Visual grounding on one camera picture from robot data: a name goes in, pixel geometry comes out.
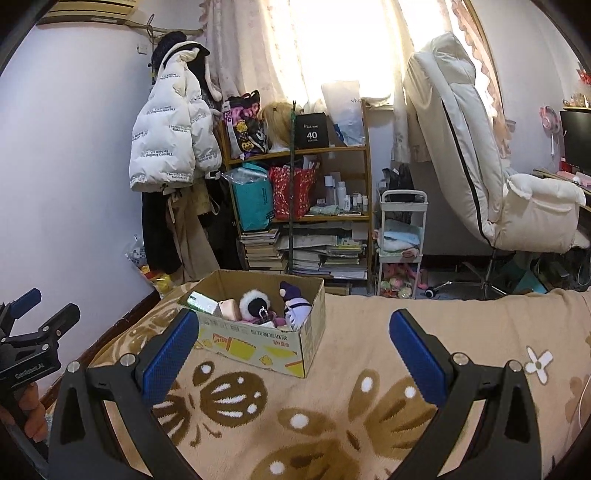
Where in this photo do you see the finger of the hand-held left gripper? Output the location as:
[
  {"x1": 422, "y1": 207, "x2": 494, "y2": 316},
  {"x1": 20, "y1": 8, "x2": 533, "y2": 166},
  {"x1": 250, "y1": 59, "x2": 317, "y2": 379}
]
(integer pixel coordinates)
[
  {"x1": 28, "y1": 303, "x2": 81, "y2": 355},
  {"x1": 0, "y1": 288, "x2": 42, "y2": 328}
]

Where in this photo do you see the wall air conditioner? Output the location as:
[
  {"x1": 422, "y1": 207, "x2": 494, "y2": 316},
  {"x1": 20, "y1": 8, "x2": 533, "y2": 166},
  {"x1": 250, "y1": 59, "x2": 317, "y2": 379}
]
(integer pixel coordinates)
[{"x1": 37, "y1": 0, "x2": 141, "y2": 26}]

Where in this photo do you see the beige coat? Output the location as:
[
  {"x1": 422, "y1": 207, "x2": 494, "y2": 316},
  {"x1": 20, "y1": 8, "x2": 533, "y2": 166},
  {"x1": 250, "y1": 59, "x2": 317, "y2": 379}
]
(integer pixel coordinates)
[{"x1": 166, "y1": 187, "x2": 220, "y2": 282}]

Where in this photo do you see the green tissue pack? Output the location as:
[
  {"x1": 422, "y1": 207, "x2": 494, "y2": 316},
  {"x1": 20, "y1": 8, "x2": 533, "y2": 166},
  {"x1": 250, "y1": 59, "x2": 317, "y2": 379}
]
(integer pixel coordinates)
[{"x1": 187, "y1": 291, "x2": 220, "y2": 317}]

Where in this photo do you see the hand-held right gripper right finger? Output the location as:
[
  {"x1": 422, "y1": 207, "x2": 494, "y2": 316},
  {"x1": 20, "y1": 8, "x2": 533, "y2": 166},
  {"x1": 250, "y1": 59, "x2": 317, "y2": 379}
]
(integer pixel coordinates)
[{"x1": 389, "y1": 309, "x2": 541, "y2": 480}]

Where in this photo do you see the red shopping bag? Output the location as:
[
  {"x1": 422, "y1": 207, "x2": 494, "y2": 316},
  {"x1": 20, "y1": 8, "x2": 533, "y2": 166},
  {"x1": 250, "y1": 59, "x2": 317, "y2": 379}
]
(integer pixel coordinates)
[{"x1": 269, "y1": 166, "x2": 318, "y2": 220}]

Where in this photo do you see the blonde wig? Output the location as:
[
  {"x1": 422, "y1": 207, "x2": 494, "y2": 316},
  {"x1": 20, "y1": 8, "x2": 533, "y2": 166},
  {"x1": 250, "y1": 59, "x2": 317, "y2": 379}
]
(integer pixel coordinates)
[{"x1": 259, "y1": 102, "x2": 303, "y2": 153}]

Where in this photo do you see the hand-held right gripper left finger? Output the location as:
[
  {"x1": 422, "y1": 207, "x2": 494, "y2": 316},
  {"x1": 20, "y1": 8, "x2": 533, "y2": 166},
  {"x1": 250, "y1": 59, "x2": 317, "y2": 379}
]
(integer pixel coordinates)
[{"x1": 47, "y1": 308, "x2": 200, "y2": 480}]

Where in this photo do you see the red gold snack bag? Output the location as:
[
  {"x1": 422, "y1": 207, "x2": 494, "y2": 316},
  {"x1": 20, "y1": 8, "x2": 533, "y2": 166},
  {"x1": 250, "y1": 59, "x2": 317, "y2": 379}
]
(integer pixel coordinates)
[{"x1": 141, "y1": 265, "x2": 174, "y2": 296}]

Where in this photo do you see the white snack bag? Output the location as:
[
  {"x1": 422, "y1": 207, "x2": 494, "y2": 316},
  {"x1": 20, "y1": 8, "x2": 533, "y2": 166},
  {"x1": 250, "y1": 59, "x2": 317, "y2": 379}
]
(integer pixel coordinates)
[{"x1": 124, "y1": 235, "x2": 148, "y2": 273}]

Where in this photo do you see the blue folded cloth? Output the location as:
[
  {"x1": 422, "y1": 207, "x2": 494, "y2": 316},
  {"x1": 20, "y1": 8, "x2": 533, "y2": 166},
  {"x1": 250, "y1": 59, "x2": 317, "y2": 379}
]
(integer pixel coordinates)
[{"x1": 381, "y1": 228, "x2": 421, "y2": 252}]

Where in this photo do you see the white paper bag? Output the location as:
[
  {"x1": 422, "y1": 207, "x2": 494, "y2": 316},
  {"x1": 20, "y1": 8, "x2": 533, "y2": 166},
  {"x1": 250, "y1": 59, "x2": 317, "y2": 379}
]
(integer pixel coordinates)
[{"x1": 321, "y1": 80, "x2": 365, "y2": 147}]

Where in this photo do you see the black white fluffy plush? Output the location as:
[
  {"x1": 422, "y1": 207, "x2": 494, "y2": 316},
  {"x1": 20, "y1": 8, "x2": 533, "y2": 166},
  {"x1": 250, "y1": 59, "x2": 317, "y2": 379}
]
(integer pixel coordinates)
[{"x1": 238, "y1": 289, "x2": 273, "y2": 324}]

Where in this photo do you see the teal shopping bag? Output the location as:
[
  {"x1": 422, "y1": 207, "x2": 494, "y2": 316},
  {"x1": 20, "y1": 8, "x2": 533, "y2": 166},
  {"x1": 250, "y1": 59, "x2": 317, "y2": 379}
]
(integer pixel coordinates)
[{"x1": 228, "y1": 164, "x2": 274, "y2": 232}]

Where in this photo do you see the black coat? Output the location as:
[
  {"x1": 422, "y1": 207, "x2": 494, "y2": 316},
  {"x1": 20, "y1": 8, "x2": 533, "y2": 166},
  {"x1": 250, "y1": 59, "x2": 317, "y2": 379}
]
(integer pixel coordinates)
[{"x1": 141, "y1": 189, "x2": 183, "y2": 275}]

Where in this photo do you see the black fur hat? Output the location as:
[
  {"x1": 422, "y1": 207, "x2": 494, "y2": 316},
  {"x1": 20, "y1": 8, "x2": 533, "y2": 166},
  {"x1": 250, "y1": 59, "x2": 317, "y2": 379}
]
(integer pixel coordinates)
[{"x1": 151, "y1": 31, "x2": 211, "y2": 84}]

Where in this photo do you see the black gift box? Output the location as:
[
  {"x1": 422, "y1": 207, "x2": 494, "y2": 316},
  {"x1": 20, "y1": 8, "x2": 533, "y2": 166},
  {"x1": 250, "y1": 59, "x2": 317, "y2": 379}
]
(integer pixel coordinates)
[{"x1": 294, "y1": 112, "x2": 335, "y2": 149}]

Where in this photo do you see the black monitor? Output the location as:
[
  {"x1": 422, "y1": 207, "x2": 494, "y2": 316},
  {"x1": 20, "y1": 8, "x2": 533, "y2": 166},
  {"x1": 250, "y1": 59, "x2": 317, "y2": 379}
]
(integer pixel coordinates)
[{"x1": 560, "y1": 108, "x2": 591, "y2": 178}]

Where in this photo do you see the beige printed blanket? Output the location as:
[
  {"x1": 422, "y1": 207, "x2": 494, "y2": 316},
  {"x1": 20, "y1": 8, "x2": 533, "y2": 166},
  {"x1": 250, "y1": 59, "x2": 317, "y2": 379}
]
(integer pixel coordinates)
[{"x1": 55, "y1": 281, "x2": 591, "y2": 480}]

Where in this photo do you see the purple plush toy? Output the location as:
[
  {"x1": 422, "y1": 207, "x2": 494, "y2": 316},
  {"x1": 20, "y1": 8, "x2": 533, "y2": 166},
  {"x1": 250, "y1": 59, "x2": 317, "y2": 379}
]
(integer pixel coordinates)
[{"x1": 278, "y1": 281, "x2": 312, "y2": 330}]

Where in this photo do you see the group of cosmetic bottles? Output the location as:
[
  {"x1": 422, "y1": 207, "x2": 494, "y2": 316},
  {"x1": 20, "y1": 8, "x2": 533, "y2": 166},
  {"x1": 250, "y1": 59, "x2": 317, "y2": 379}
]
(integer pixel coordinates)
[{"x1": 316, "y1": 172, "x2": 370, "y2": 215}]

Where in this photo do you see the white recliner chair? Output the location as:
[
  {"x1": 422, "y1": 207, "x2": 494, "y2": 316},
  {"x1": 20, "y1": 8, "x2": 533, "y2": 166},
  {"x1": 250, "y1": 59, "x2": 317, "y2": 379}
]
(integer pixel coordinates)
[{"x1": 404, "y1": 32, "x2": 591, "y2": 296}]

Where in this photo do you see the stack of books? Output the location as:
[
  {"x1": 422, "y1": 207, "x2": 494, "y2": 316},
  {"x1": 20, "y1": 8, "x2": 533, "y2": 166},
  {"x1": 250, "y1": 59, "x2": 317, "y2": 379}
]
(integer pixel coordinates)
[
  {"x1": 288, "y1": 235, "x2": 368, "y2": 280},
  {"x1": 239, "y1": 228, "x2": 287, "y2": 273}
]

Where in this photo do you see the white trolley cart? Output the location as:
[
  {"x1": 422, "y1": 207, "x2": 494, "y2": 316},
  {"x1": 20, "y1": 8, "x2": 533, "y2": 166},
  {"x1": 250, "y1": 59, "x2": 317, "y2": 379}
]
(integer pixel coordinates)
[{"x1": 375, "y1": 189, "x2": 428, "y2": 298}]

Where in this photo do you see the pink desk fan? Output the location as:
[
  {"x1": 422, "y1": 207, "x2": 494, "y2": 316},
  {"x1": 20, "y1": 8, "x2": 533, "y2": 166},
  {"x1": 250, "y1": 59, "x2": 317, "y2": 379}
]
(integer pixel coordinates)
[{"x1": 540, "y1": 105, "x2": 566, "y2": 171}]

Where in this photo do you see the black bag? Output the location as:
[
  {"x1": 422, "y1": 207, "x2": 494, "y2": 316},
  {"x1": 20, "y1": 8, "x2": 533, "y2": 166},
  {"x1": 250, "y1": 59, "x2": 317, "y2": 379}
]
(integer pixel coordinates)
[{"x1": 381, "y1": 164, "x2": 416, "y2": 204}]

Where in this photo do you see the white puffer jacket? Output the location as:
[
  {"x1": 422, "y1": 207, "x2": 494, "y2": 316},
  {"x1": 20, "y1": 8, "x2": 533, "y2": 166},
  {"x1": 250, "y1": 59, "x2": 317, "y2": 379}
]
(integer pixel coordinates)
[{"x1": 128, "y1": 41, "x2": 222, "y2": 192}]

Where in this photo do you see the person's left hand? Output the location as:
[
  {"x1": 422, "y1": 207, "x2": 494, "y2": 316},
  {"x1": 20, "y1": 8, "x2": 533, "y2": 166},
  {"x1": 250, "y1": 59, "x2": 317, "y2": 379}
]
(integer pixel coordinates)
[{"x1": 21, "y1": 383, "x2": 49, "y2": 445}]

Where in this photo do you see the printed cardboard box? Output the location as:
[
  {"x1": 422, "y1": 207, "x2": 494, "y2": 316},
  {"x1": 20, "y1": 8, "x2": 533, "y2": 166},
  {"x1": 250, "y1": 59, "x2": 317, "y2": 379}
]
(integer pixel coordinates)
[{"x1": 178, "y1": 270, "x2": 326, "y2": 379}]

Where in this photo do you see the wooden shelf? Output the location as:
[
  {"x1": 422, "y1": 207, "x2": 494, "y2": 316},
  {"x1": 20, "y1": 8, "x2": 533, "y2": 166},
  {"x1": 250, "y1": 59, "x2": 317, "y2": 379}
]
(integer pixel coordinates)
[{"x1": 217, "y1": 99, "x2": 375, "y2": 296}]

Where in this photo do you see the printed tote bag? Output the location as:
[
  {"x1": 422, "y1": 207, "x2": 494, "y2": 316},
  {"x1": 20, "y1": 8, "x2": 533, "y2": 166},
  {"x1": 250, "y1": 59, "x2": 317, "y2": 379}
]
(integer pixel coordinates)
[{"x1": 222, "y1": 90, "x2": 271, "y2": 160}]

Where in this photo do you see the pile of pink plush toys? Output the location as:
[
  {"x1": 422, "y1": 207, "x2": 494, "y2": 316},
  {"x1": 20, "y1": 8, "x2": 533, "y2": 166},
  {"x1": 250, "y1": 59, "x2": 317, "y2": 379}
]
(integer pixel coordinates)
[{"x1": 381, "y1": 263, "x2": 423, "y2": 296}]

